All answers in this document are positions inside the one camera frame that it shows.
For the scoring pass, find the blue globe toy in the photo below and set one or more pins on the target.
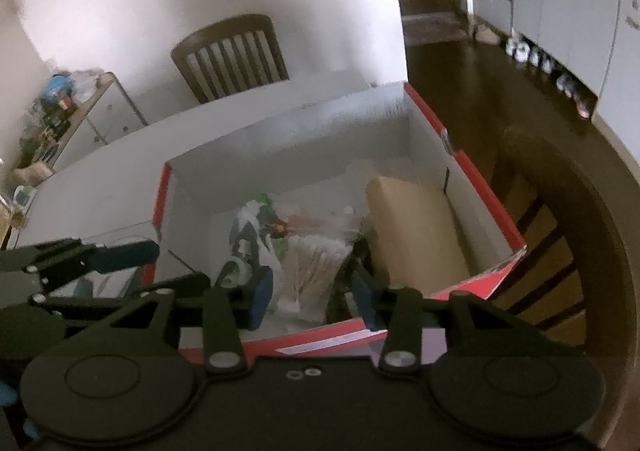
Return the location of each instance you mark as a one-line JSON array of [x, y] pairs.
[[59, 87]]

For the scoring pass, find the dark wooden chair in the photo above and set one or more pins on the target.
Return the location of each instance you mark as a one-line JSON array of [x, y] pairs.
[[229, 57]]

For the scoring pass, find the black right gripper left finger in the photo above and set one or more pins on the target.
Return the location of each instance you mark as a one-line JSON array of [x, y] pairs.
[[229, 310]]

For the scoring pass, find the near wooden chair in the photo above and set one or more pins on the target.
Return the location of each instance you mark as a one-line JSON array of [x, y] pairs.
[[575, 282]]

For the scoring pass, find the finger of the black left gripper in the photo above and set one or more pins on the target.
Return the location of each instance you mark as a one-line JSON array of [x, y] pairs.
[[77, 258], [185, 290]]

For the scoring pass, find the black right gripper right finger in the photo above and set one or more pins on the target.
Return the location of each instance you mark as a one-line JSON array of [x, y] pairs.
[[396, 311]]

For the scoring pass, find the grey correction tape dispenser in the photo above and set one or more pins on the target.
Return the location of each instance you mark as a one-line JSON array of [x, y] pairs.
[[236, 272]]

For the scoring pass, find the black snack packet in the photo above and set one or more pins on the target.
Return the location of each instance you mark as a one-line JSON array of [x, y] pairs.
[[355, 265]]

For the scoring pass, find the white side cabinet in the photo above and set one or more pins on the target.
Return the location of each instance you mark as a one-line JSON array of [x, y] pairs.
[[108, 115]]

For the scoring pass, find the white shoes on floor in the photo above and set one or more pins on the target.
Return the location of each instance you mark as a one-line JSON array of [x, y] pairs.
[[548, 70]]

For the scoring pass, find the green white tissue pack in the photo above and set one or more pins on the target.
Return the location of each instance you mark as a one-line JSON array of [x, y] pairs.
[[259, 233]]

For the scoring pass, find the bagged bread slice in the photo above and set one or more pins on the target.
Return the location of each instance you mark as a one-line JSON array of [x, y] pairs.
[[417, 236]]

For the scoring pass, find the red cardboard box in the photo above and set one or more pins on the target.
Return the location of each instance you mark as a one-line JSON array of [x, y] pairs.
[[316, 162]]

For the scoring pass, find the bag of cotton swabs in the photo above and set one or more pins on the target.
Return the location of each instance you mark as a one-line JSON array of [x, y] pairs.
[[309, 268]]

